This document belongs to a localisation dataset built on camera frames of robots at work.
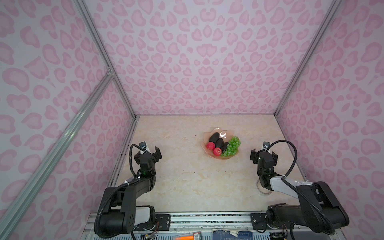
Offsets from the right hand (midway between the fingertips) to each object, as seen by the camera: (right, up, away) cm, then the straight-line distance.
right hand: (264, 149), depth 89 cm
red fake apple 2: (-27, -2, +4) cm, 28 cm away
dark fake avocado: (-28, +7, +12) cm, 31 cm away
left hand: (-68, +2, -1) cm, 68 cm away
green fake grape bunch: (-18, +1, +1) cm, 18 cm away
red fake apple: (-31, +1, +7) cm, 32 cm away
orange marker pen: (-42, -37, -20) cm, 60 cm away
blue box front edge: (-28, -36, -21) cm, 50 cm away
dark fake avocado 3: (-22, +1, +6) cm, 23 cm away
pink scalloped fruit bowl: (-20, +8, +14) cm, 26 cm away
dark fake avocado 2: (-25, +3, +9) cm, 27 cm away
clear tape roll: (-5, -23, -7) cm, 24 cm away
